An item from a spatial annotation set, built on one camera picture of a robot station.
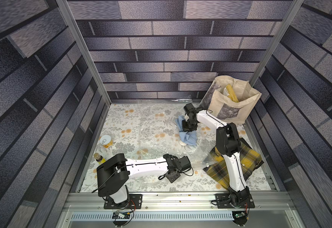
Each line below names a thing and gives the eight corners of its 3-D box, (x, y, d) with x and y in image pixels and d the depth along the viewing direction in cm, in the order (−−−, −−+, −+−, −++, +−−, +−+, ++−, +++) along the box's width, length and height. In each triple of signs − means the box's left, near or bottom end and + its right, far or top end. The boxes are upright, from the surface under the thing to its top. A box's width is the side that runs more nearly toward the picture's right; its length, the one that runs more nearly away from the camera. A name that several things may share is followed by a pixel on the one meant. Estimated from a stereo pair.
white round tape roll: (100, 148, 96) (97, 144, 91) (103, 139, 100) (100, 135, 96) (112, 148, 96) (109, 144, 91) (114, 139, 100) (112, 135, 96)
